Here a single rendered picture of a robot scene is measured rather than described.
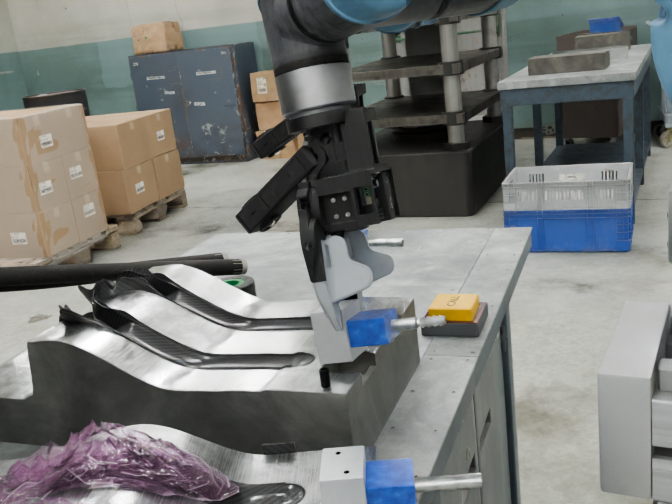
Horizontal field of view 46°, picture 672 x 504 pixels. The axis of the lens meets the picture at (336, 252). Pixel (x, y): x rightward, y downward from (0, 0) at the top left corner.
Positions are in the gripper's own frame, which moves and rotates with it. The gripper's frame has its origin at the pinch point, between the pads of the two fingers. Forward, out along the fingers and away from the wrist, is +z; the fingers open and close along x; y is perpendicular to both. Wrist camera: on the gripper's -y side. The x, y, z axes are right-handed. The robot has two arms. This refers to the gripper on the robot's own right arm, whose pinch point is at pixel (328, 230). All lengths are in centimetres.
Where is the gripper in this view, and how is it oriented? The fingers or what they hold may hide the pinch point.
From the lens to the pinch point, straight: 111.2
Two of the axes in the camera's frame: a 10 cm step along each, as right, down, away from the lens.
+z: 1.2, 9.5, 2.8
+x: 3.4, -3.1, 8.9
